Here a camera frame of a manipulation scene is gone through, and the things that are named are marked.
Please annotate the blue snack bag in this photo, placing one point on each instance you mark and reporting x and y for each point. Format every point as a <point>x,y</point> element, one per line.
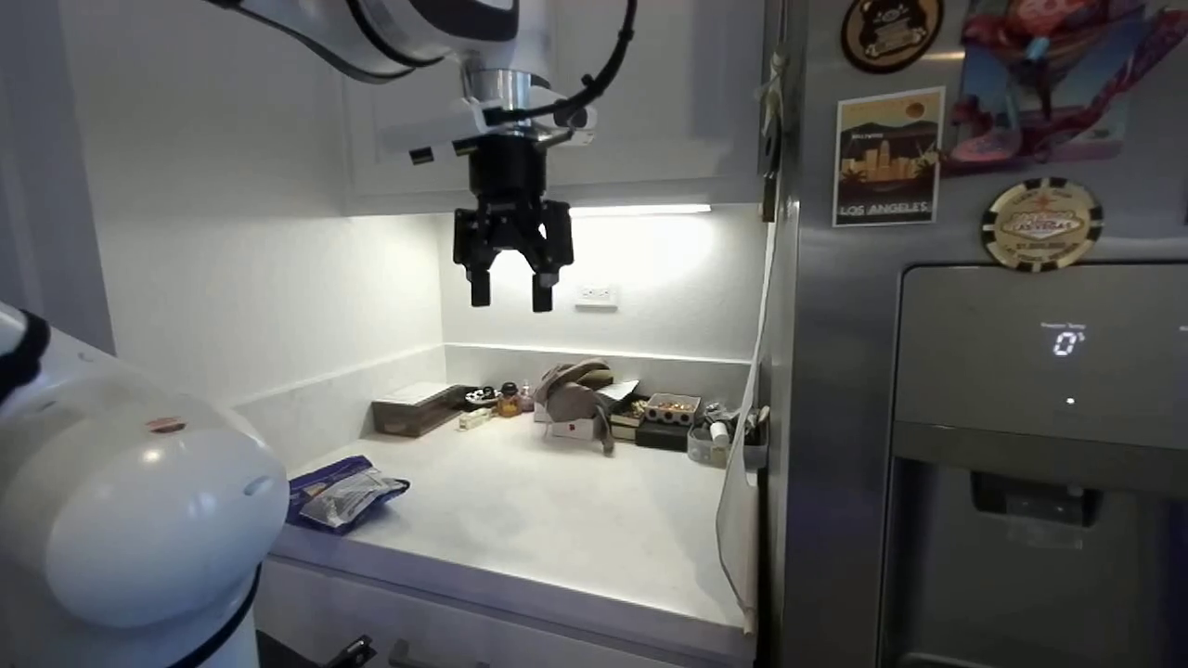
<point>339,491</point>

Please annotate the small pale jar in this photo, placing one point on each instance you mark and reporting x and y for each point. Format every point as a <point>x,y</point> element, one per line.
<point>476,421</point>

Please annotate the white wall outlet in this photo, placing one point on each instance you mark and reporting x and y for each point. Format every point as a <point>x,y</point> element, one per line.
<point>594,299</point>

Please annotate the under-cabinet light strip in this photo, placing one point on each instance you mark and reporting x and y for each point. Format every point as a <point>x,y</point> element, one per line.
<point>643,208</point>

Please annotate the grey fridge water dispenser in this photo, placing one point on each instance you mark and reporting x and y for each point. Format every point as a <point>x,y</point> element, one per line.
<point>990,411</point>

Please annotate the small dark brown bottle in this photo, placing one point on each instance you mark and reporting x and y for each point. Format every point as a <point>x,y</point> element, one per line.
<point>511,398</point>

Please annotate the city poster fridge magnet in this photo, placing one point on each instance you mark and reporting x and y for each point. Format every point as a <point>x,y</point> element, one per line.
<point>887,160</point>

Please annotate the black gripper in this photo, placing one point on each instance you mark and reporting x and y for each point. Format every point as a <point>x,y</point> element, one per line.
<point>505,226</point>

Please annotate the white base cabinet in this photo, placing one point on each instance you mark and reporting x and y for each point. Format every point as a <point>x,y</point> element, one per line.
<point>421,616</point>

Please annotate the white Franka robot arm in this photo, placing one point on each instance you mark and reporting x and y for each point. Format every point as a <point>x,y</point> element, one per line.
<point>125,521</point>

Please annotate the stainless steel refrigerator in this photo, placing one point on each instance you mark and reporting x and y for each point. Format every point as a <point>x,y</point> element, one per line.
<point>841,431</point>

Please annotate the colourful picture fridge magnet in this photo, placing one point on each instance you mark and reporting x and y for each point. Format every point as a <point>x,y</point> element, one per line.
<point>1051,88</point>

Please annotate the round black fridge magnet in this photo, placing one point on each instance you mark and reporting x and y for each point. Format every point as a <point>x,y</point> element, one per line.
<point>893,31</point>

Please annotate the small grey tray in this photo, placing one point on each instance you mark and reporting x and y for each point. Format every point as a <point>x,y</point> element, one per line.
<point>711,448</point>

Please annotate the white wall cabinet body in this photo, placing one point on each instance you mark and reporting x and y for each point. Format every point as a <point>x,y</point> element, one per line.
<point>633,194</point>

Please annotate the poker chip fridge magnet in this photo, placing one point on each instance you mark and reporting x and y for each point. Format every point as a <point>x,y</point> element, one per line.
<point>1039,223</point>

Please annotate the beige cloth bag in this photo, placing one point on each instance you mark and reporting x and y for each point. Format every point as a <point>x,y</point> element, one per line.
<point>578,387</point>

